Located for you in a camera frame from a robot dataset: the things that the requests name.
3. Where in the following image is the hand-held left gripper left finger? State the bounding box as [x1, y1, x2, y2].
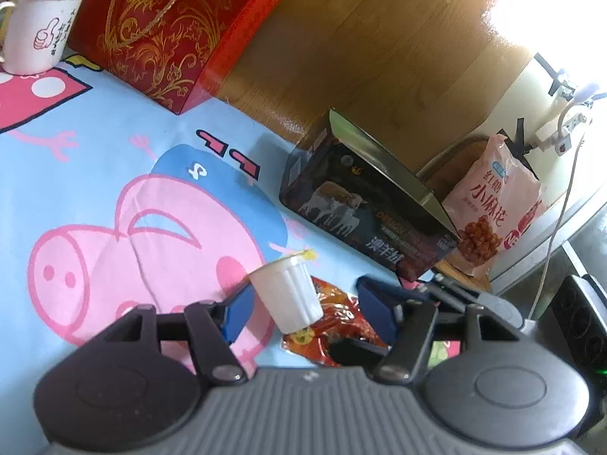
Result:
[97, 287, 259, 386]

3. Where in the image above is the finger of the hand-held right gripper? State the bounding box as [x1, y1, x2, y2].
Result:
[429, 272, 481, 305]

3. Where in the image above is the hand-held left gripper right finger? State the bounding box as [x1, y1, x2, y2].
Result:
[355, 275, 522, 386]

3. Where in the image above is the red snack packet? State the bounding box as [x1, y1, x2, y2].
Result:
[282, 277, 394, 367]

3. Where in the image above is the white jelly cup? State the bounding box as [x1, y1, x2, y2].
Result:
[249, 250, 324, 333]

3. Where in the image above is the dark cardboard box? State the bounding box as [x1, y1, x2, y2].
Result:
[279, 108, 462, 279]

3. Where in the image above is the black speaker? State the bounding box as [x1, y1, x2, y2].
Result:
[545, 274, 607, 376]

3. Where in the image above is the pink snack bag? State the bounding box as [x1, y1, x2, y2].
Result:
[441, 133, 544, 279]

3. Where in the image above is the white power strip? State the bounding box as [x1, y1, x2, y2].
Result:
[536, 109, 589, 151]

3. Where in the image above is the cartoon pig printed blanket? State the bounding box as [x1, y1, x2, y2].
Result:
[0, 50, 494, 437]

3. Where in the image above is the wooden panel board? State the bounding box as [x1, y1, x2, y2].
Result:
[209, 0, 536, 171]

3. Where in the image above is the red gift box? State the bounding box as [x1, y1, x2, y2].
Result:
[68, 0, 299, 115]

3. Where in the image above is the white enamel mug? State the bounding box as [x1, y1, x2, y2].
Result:
[0, 0, 87, 75]

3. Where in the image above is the white cable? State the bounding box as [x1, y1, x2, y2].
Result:
[528, 128, 588, 320]

